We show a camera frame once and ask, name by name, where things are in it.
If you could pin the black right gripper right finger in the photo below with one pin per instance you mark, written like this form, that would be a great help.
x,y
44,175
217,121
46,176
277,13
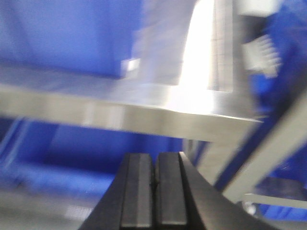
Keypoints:
x,y
186,201

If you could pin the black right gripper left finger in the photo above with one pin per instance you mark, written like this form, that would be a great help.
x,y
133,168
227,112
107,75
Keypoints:
x,y
128,202

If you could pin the large blue plastic bin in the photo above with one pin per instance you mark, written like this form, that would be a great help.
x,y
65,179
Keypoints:
x,y
91,36

